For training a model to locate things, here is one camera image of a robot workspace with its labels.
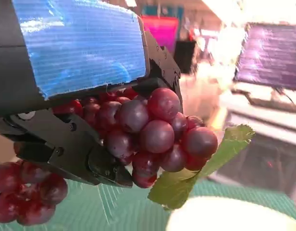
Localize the red toy grape bunch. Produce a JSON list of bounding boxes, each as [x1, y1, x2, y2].
[[0, 86, 256, 227]]

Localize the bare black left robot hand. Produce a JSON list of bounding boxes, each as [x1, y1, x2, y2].
[[0, 0, 182, 189]]

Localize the white rounded square plate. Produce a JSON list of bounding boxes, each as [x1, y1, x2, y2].
[[166, 196, 296, 231]]

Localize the monitor with purple screen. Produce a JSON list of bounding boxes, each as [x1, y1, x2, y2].
[[234, 22, 296, 92]]

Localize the green cutting mat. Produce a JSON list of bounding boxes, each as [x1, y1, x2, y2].
[[0, 179, 296, 231]]

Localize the monitor with magenta screen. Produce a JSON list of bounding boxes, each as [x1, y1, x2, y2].
[[140, 14, 180, 54]]

